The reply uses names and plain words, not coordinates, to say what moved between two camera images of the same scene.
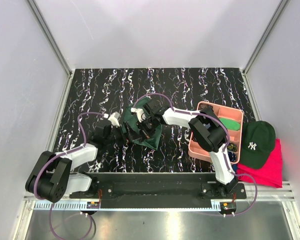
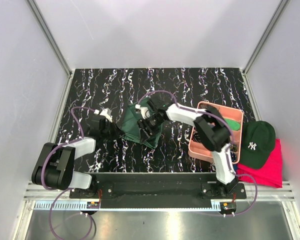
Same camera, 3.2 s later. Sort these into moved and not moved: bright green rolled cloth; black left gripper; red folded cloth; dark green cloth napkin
Moved: black left gripper
Not moved: dark green cloth napkin; red folded cloth; bright green rolled cloth
